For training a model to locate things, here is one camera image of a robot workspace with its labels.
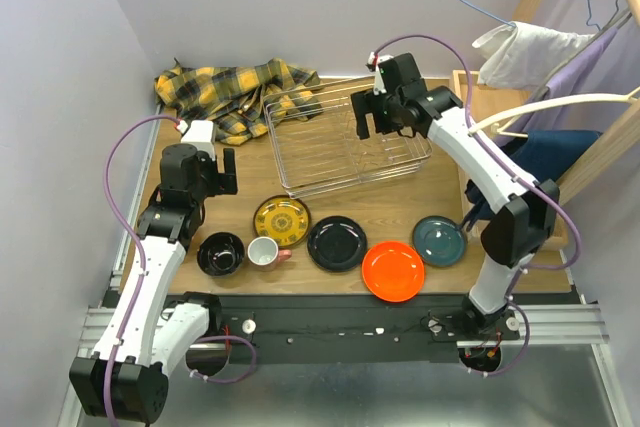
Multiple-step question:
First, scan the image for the wire metal dish rack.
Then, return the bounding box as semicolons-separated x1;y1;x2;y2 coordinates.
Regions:
263;77;432;198

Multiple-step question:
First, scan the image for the pink white mug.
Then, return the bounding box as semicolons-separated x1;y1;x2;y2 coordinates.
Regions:
247;236;292;271

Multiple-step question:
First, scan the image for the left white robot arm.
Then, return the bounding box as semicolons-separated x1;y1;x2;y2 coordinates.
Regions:
69;143;238;424

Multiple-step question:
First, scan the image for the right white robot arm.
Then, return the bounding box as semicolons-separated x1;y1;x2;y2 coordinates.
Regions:
351;53;559;339

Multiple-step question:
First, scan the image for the yellow plaid shirt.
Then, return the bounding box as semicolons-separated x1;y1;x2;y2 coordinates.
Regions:
154;58;320;146

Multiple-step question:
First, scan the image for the yellow patterned plate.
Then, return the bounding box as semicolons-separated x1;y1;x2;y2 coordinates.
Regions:
252;195;312;248

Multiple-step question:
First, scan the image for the teal blue plate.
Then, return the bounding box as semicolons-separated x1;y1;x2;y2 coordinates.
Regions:
411;215;467;267

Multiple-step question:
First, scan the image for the white cloth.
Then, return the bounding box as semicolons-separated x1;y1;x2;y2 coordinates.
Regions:
472;22;594;90

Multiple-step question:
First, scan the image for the navy blue garment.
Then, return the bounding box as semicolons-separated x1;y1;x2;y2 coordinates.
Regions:
461;130;601;232

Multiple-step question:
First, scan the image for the orange plate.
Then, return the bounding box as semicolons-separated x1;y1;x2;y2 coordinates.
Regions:
361;241;426;303

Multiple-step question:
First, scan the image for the purple garment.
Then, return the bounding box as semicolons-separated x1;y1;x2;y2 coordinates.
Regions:
506;26;620;135

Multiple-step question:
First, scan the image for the right white camera module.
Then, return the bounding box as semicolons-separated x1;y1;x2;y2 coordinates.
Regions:
366;52;393;95

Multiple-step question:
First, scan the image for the white camera module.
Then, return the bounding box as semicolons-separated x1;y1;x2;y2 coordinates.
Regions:
176;120;216;160
366;52;393;95

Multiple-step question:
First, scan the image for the left white camera module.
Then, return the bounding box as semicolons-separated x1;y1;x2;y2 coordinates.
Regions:
176;120;216;160

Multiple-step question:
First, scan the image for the wooden clothes rack frame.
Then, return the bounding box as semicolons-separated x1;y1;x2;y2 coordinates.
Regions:
510;0;640;207

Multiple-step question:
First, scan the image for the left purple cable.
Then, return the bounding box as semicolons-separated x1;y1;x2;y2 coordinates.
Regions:
102;114;189;427

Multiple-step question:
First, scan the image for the purple cable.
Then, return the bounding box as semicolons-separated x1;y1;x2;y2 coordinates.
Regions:
102;114;189;427
370;34;584;378

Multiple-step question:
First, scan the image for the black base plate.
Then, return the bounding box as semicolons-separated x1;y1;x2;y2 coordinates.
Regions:
209;294;520;365

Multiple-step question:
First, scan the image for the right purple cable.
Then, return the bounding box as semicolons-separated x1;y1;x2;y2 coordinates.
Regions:
370;34;584;378

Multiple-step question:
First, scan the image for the aluminium rail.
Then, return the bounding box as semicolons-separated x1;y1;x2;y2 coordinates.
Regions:
79;304;610;351

